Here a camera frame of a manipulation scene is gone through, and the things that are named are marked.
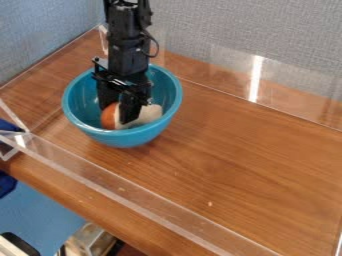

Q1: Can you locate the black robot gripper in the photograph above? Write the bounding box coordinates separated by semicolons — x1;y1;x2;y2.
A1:
92;39;151;124

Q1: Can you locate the brown and white toy mushroom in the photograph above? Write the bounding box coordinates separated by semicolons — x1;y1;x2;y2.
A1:
100;102;163;130

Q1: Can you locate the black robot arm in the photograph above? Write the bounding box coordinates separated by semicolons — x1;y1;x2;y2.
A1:
92;0;153;124

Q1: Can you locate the blue plastic bowl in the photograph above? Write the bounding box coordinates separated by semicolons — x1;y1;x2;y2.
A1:
61;64;183;148

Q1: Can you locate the clear acrylic front barrier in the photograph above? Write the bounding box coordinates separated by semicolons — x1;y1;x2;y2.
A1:
0;98;286;256

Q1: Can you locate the clear acrylic barrier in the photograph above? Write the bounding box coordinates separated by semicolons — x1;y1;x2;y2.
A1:
152;50;342;131
0;98;286;256

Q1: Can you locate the blue cloth object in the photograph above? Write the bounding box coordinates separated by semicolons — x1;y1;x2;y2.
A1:
0;118;23;199

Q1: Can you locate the clear acrylic back barrier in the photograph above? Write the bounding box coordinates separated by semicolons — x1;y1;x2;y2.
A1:
152;50;342;131

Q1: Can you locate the clear plastic container below table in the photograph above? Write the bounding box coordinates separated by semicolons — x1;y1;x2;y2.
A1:
55;223;117;256

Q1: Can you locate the black and white object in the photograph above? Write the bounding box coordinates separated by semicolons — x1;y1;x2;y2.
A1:
0;232;41;256

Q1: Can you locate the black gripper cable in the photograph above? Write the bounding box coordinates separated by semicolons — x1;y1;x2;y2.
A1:
140;29;160;59

